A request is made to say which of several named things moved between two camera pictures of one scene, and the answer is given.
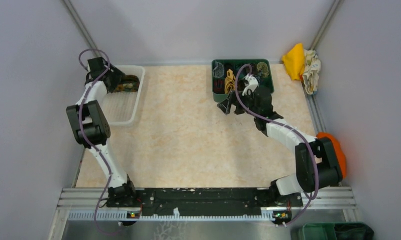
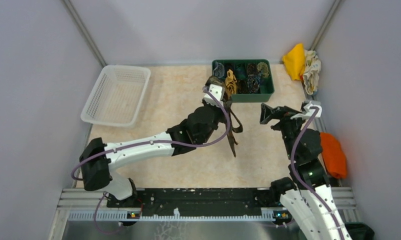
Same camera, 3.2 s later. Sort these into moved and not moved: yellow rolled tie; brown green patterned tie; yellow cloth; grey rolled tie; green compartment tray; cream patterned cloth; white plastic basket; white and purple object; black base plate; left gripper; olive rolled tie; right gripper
Moved: brown green patterned tie; white and purple object; right gripper; left gripper
Not moved: green compartment tray; white plastic basket; cream patterned cloth; olive rolled tie; yellow rolled tie; black base plate; yellow cloth; grey rolled tie
